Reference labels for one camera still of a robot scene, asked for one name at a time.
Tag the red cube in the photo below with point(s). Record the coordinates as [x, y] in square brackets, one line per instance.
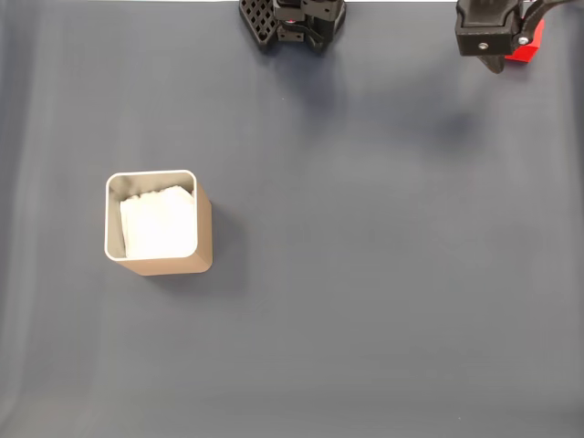
[522, 55]

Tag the tan square box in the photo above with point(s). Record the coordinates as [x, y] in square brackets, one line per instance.
[173, 267]

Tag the white tissue paper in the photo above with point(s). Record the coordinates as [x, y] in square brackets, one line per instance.
[157, 223]

